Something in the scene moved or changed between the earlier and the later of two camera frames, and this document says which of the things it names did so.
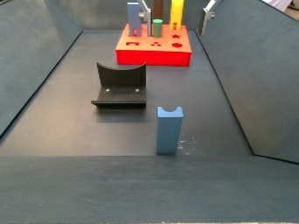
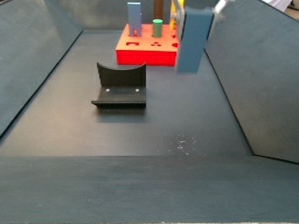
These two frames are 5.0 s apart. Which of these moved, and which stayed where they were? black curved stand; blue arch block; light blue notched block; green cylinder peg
Moved: blue arch block
Stayed: green cylinder peg; light blue notched block; black curved stand
